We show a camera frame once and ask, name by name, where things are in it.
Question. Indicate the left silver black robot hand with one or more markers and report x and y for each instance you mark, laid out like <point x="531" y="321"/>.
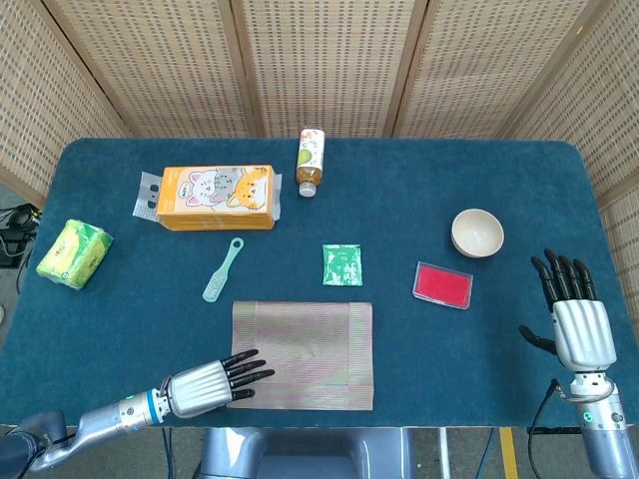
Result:
<point x="199" y="389"/>

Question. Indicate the red ink pad case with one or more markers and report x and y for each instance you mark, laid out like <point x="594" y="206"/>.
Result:
<point x="443" y="285"/>

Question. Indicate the mint green brush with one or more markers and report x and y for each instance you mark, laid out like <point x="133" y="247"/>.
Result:
<point x="215" y="289"/>

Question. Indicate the orange cat-print tissue pack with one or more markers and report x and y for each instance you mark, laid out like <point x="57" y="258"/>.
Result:
<point x="214" y="199"/>

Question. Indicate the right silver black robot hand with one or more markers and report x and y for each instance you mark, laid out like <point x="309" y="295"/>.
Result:
<point x="581" y="334"/>

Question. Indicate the brown woven placemat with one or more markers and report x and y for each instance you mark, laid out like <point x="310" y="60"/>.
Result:
<point x="309" y="349"/>

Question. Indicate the white table leg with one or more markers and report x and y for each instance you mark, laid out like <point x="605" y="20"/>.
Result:
<point x="444" y="454"/>

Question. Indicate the woven bamboo folding screen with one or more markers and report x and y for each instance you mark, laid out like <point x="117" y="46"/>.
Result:
<point x="324" y="65"/>

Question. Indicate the tea bottle with white cap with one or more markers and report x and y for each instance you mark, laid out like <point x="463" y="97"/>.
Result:
<point x="310" y="159"/>

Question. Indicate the green yellow tissue pack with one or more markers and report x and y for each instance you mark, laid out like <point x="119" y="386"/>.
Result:
<point x="75" y="254"/>

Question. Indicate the blue table cover cloth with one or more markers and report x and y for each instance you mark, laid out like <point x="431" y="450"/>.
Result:
<point x="150" y="339"/>

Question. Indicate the grey-blue robot torso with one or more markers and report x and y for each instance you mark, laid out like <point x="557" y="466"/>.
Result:
<point x="299" y="454"/>

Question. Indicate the cream round bowl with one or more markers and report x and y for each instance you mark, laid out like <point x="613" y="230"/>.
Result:
<point x="477" y="233"/>

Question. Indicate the green tea sachet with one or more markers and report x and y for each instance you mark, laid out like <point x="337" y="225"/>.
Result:
<point x="342" y="265"/>

